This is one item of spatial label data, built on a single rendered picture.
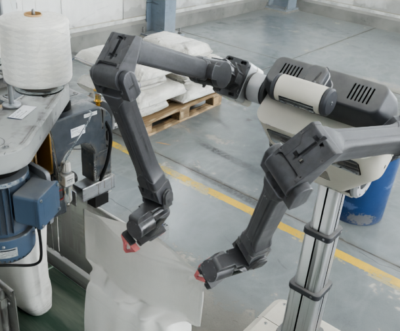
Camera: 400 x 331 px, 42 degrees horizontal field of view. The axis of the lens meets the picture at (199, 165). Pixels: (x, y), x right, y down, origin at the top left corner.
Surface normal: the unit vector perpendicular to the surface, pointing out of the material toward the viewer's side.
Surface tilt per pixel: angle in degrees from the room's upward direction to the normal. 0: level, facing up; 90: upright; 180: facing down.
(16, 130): 0
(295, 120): 40
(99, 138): 90
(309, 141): 60
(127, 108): 94
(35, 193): 1
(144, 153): 87
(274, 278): 0
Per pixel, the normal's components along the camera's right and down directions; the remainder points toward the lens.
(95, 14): 0.77, 0.36
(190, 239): 0.07, -0.87
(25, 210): -0.26, 0.45
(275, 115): -0.36, -0.46
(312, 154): -0.51, -0.15
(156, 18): -0.63, 0.33
